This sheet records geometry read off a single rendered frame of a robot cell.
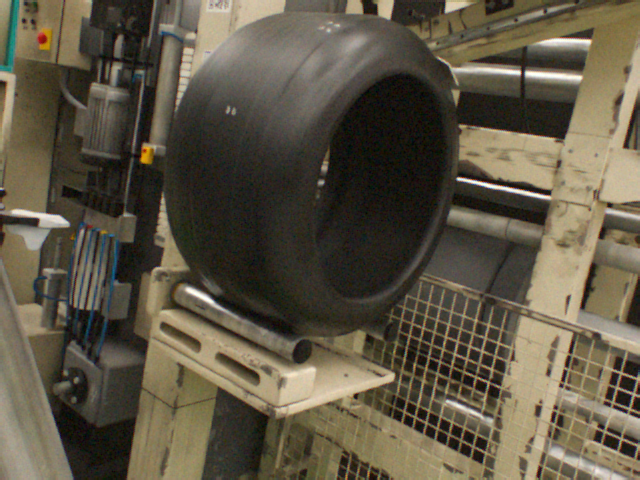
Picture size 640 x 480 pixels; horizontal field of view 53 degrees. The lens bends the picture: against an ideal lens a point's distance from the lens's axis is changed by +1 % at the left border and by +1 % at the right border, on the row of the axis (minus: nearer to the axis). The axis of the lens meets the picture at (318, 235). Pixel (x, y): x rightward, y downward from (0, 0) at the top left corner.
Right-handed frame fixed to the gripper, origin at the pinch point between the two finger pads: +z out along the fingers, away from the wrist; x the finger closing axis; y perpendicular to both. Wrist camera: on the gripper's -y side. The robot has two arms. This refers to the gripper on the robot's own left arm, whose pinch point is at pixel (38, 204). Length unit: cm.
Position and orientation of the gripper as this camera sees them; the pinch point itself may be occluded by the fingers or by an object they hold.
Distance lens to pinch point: 116.4
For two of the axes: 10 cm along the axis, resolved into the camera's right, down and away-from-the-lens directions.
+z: 4.1, -0.6, 9.1
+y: -3.1, 9.3, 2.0
